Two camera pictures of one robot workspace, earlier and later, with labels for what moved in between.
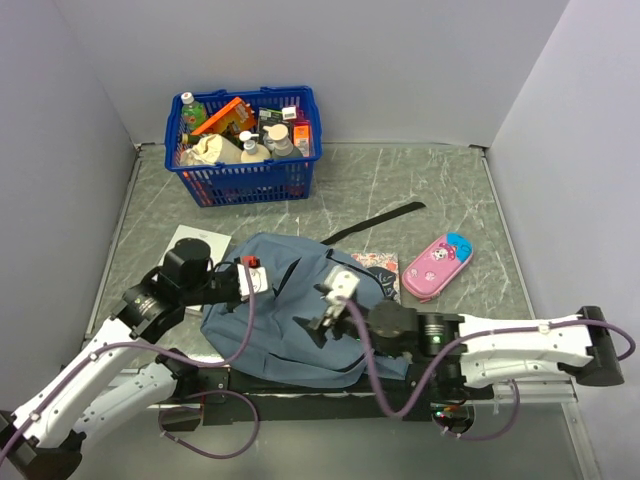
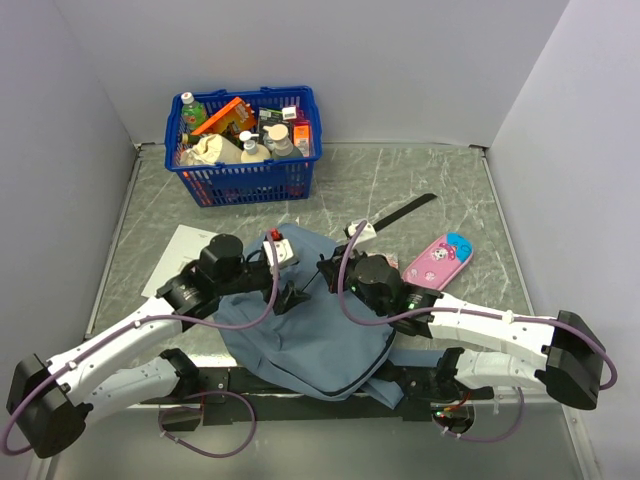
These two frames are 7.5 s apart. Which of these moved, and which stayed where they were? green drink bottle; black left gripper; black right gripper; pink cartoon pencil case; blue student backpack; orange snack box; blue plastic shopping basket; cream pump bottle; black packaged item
Moved: black right gripper; blue student backpack; black left gripper
Stayed: green drink bottle; black packaged item; cream pump bottle; blue plastic shopping basket; orange snack box; pink cartoon pencil case
